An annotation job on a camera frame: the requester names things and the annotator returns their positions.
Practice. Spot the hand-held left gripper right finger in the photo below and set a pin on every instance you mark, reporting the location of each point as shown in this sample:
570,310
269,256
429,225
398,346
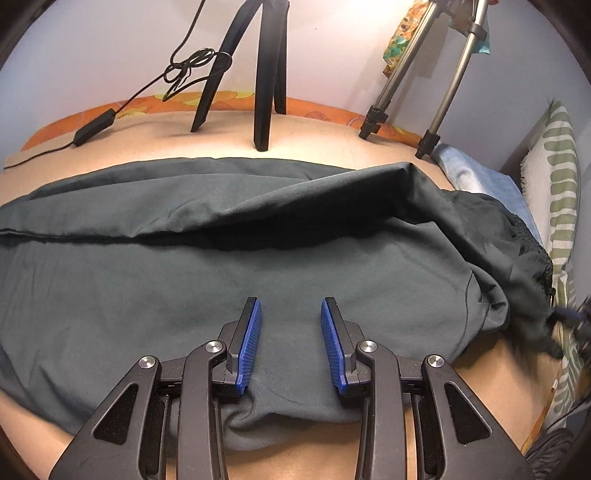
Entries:
331,346

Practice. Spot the orange patterned sheet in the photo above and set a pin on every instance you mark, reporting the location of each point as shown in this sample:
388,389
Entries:
152,101

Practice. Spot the blue cloth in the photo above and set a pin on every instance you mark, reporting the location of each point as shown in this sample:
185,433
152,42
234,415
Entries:
471,175

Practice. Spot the green white striped pillow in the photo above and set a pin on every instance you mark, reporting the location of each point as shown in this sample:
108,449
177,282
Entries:
558,184

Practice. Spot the silver tripod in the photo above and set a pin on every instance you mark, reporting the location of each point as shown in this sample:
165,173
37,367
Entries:
392,74

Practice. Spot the dark grey pants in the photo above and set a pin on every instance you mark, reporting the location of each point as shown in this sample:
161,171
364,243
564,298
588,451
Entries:
138,286

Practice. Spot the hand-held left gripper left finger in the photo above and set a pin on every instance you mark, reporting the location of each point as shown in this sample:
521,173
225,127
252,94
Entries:
249,341

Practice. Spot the beige bed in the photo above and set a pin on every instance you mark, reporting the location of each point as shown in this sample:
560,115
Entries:
323,138

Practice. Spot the dark grey cloth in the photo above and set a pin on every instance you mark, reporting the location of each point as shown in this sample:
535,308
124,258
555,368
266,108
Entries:
549,450

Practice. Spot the black tripod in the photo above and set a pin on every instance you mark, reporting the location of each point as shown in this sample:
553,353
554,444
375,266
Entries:
264,92

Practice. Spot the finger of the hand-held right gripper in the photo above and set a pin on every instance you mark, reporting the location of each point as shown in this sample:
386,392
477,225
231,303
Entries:
575,327

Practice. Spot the colourful hanging cloth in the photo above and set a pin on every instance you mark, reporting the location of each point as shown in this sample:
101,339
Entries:
401,41

